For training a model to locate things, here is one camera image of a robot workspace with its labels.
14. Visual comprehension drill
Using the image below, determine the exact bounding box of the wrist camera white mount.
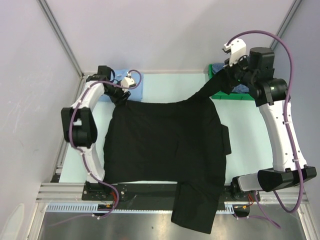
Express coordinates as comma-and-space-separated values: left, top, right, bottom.
120, 76, 137, 90
222, 38, 247, 67

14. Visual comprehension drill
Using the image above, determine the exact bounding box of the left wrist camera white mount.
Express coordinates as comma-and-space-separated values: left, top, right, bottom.
120, 76, 137, 90

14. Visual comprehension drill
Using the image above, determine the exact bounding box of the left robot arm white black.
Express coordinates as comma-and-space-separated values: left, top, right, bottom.
61, 65, 143, 200

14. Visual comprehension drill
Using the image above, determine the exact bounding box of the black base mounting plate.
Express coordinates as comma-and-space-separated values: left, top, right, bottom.
81, 182, 255, 211

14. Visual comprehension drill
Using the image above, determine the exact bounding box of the blue checkered shirt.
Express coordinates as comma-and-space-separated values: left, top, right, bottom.
211, 63, 249, 94

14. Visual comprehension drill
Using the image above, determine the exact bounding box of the left aluminium corner post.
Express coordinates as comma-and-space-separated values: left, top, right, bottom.
37, 0, 84, 78

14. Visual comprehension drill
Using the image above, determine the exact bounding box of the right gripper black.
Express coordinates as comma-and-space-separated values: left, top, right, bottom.
223, 53, 256, 88

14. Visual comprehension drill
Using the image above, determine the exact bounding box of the green plastic bin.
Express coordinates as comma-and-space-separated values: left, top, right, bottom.
208, 64, 254, 101

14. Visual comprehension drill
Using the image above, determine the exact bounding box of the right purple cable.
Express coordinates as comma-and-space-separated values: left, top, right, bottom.
227, 30, 305, 229

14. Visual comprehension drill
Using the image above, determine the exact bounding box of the aluminium frame rail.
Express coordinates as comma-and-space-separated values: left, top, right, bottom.
36, 183, 299, 205

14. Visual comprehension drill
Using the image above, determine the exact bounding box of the purple cable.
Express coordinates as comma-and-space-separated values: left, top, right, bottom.
227, 30, 305, 229
48, 69, 144, 227

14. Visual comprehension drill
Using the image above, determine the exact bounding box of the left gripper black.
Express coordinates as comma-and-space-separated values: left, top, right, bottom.
104, 80, 132, 108

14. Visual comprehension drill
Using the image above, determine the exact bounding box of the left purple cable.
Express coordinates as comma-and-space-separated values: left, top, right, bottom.
48, 69, 144, 227

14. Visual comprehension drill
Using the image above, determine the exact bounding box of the right aluminium corner post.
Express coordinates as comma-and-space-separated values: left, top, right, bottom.
276, 0, 304, 39

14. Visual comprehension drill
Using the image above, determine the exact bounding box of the black long sleeve shirt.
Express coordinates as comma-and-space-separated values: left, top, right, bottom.
103, 70, 231, 234

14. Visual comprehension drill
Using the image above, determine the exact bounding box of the white slotted cable duct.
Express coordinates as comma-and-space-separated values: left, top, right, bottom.
46, 203, 98, 212

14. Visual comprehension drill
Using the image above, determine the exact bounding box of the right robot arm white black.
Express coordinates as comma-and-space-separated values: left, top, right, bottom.
223, 44, 317, 201

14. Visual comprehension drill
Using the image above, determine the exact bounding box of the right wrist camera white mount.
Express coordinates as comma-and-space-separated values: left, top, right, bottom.
222, 38, 247, 67

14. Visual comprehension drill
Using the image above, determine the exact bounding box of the aluminium corner post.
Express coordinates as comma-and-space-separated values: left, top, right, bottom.
276, 0, 304, 39
37, 0, 84, 78

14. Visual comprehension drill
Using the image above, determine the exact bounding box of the folded light blue shirt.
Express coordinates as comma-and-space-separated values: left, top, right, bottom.
97, 68, 145, 103

